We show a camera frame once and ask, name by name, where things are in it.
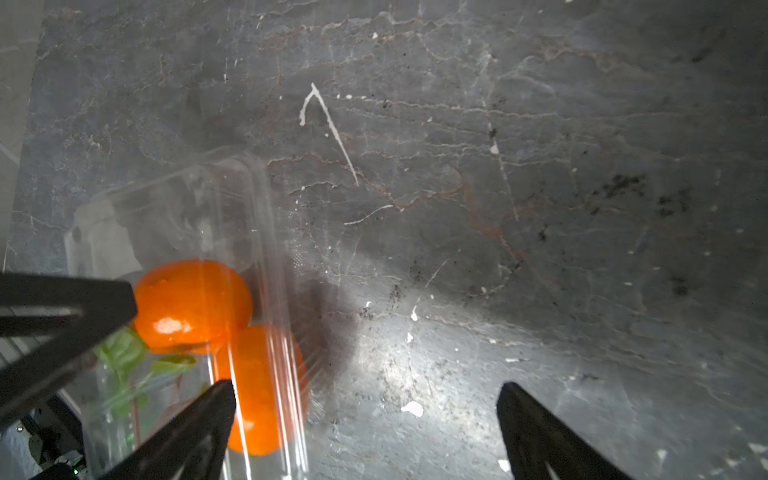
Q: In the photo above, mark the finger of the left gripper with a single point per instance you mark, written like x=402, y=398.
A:
x=76, y=314

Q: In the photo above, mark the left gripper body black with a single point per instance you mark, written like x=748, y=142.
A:
x=55, y=440

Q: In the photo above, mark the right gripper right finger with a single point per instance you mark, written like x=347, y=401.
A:
x=539, y=445

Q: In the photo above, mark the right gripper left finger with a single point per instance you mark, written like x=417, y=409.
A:
x=191, y=446

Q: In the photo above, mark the leafy twin oranges container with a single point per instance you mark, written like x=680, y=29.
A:
x=191, y=308

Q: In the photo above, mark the clear clamshell container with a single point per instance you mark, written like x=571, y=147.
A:
x=199, y=251

